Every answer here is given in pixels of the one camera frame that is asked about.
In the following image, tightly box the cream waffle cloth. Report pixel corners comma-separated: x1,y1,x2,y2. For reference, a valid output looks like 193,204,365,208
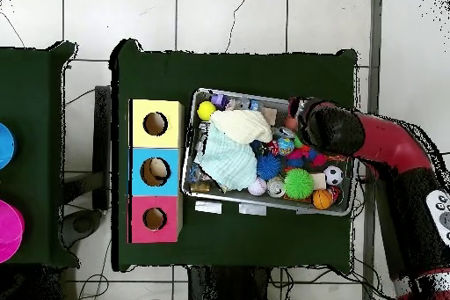
209,108,273,145

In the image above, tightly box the multicolour spiky caterpillar toy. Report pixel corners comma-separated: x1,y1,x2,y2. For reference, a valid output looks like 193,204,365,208
284,135,329,170

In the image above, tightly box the silver mesh bin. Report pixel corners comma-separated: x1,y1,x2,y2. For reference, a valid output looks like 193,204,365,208
179,87,366,217

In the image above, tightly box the wooden three-hole box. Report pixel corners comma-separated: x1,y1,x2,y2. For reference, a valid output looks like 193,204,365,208
127,98,185,245

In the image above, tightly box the mint waffle cloth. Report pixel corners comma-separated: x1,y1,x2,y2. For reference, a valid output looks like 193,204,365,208
193,123,258,192

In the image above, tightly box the yellow smiley ball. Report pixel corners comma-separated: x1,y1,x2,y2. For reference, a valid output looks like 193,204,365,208
196,99,217,121

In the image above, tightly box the blue spiky ball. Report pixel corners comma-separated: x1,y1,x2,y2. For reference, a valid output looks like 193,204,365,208
256,153,282,181

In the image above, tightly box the purple plastic toy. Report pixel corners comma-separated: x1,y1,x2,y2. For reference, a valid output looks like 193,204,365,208
210,92,230,110

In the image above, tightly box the crushed clear plastic bottle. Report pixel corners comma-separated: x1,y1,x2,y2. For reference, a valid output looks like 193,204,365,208
228,97,261,111

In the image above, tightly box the white baseball toy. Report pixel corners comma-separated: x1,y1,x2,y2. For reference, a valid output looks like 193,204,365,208
247,177,268,196

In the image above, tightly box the plain wooden block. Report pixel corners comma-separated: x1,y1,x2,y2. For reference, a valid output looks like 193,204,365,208
310,172,328,191
261,106,279,126

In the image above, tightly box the grey tape strip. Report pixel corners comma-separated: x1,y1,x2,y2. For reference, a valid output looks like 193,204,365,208
194,200,223,216
238,202,267,217

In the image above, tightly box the blue globe ball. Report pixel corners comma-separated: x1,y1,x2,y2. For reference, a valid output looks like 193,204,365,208
277,136,295,156

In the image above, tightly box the silver drink can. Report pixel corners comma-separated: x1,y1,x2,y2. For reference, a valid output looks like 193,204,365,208
266,176,287,198

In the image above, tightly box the brown football toy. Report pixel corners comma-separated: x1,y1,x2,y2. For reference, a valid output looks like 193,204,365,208
283,116,299,133

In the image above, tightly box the dark green tablecloth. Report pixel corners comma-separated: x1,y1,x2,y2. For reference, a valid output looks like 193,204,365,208
110,38,359,274

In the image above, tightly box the green spiky ball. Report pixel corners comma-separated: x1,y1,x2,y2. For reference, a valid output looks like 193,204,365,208
283,167,315,200

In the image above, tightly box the orange basketball toy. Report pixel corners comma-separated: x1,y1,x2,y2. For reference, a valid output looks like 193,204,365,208
311,189,333,210

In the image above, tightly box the black white soccer ball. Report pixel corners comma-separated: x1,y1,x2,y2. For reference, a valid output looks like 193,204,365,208
323,165,345,187

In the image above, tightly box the green cloth side table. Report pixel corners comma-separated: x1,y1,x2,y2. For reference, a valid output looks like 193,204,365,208
0,40,80,268

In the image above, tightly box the blue bowl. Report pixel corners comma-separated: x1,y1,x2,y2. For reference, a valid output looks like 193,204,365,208
0,122,18,171

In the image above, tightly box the magenta bowl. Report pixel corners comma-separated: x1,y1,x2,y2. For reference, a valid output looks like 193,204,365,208
0,199,25,265

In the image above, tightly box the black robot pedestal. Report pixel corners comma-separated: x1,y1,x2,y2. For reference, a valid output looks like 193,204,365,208
187,265,272,300

